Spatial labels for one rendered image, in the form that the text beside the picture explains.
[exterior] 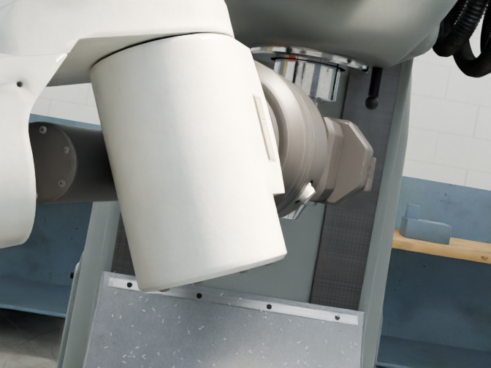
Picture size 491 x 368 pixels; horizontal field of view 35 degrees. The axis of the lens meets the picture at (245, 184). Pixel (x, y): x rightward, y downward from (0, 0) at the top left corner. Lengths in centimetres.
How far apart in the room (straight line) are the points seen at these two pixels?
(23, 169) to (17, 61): 4
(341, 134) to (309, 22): 7
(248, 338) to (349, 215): 19
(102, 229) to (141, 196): 65
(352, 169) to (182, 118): 21
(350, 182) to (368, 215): 45
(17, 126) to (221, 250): 9
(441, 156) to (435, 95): 38
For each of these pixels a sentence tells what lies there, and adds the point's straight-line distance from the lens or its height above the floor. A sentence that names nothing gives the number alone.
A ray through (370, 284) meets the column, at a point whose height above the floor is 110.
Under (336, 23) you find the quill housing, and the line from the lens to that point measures 49.
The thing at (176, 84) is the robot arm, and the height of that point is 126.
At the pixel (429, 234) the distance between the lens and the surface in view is 431.
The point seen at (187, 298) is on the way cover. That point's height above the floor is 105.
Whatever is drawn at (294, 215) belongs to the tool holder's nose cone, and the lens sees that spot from 56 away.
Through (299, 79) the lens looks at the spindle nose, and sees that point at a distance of 54.
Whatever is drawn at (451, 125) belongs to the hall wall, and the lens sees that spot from 499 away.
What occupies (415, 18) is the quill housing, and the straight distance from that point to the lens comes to 51.
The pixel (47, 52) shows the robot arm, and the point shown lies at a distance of 29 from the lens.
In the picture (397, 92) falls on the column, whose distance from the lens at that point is 96.
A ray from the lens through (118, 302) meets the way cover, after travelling 94.
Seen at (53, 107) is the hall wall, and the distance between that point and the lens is 485.
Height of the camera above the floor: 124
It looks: 3 degrees down
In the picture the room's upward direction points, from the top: 10 degrees clockwise
